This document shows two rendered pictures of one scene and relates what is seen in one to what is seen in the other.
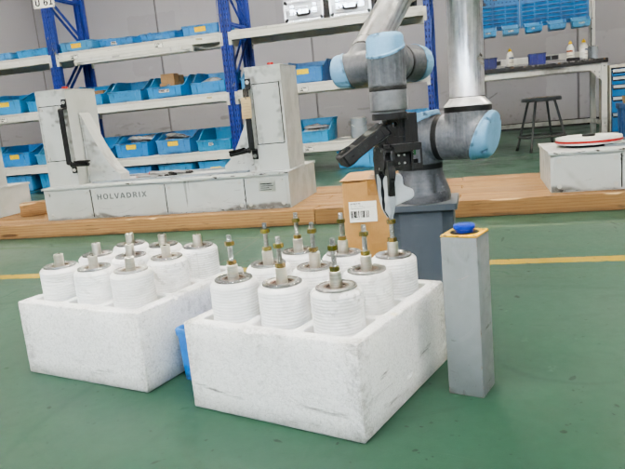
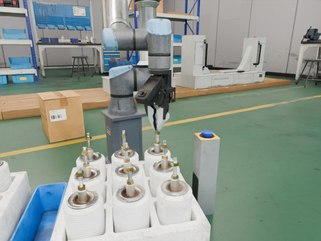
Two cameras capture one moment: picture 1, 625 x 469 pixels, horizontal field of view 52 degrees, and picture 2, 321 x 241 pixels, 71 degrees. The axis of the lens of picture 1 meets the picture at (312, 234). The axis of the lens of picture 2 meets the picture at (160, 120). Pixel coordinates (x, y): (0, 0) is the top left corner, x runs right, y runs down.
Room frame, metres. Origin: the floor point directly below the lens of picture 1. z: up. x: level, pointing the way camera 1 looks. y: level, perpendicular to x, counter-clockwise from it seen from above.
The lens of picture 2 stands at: (0.77, 0.37, 0.61)
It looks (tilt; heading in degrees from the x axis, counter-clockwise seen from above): 17 degrees down; 315
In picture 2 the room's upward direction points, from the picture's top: straight up
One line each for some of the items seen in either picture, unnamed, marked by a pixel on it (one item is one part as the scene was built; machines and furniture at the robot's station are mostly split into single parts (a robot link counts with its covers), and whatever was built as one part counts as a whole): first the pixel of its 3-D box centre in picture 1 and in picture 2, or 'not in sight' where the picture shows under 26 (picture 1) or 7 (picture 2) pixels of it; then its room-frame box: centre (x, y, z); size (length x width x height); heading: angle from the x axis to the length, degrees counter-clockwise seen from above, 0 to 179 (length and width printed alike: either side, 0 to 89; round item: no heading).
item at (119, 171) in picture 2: (314, 266); (127, 170); (1.28, 0.00, 0.25); 0.08 x 0.08 x 0.01
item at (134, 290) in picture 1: (137, 308); not in sight; (1.41, 0.41, 0.16); 0.10 x 0.10 x 0.18
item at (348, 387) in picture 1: (322, 341); (129, 213); (1.28, 0.00, 0.09); 0.39 x 0.39 x 0.18; 57
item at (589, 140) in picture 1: (588, 139); not in sight; (3.13, -1.37, 0.29); 0.30 x 0.30 x 0.06
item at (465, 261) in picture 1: (468, 313); (204, 174); (1.18, -0.28, 0.16); 0.07 x 0.07 x 0.31; 57
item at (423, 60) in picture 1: (402, 63); (150, 39); (1.41, -0.22, 0.64); 0.11 x 0.11 x 0.08; 54
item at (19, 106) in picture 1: (19, 104); not in sight; (7.03, 2.95, 0.90); 0.50 x 0.38 x 0.21; 166
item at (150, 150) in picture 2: (392, 255); (157, 150); (1.31, -0.16, 0.25); 0.08 x 0.08 x 0.01
